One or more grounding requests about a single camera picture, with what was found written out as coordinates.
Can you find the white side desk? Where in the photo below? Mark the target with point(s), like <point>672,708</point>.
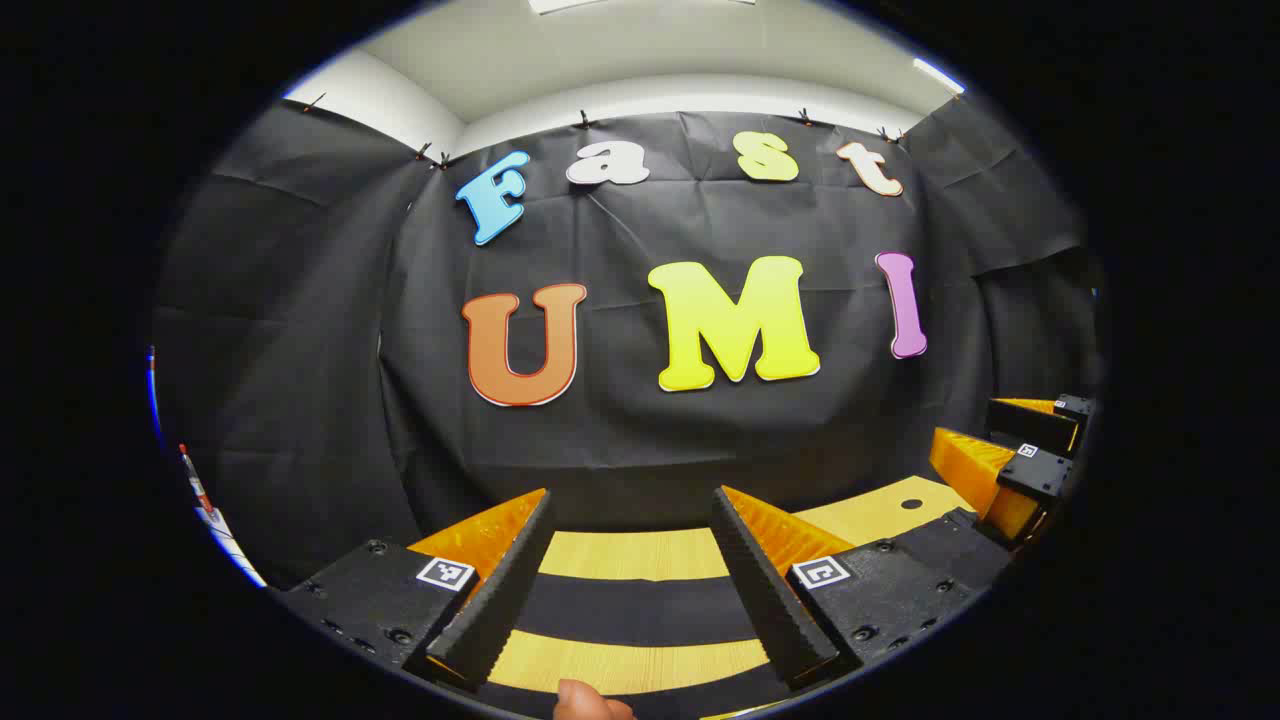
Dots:
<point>235,550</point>

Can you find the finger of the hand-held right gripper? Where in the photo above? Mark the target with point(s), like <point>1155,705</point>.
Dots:
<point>1035,472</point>
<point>1030,425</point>

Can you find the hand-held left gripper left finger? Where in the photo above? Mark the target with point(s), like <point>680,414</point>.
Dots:
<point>500,590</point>

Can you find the black backdrop cloth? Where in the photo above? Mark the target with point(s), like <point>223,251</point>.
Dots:
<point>350,350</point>

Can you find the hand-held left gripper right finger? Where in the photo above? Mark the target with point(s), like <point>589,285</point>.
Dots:
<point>765,590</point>

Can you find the ceiling light panel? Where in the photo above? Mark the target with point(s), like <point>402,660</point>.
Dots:
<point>938,75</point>
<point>562,4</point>

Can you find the dark grey jeans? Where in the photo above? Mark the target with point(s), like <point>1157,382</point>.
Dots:
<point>640,610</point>

